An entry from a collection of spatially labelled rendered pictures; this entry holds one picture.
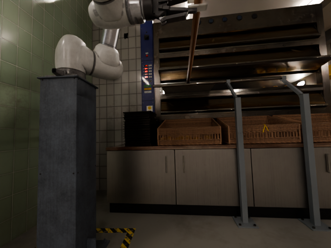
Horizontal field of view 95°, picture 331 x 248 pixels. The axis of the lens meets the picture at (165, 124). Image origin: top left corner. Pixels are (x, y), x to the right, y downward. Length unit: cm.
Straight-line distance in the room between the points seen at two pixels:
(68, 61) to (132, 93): 110
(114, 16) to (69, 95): 45
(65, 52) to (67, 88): 21
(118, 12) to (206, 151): 106
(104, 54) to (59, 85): 33
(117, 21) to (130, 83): 138
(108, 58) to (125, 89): 98
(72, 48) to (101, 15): 40
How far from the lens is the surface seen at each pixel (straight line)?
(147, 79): 196
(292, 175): 155
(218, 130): 135
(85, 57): 107
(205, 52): 209
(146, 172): 136
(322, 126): 172
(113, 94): 209
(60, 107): 95
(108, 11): 71
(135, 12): 70
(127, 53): 221
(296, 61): 217
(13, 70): 155
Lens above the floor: 68
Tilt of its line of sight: 4 degrees up
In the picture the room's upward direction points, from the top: 2 degrees counter-clockwise
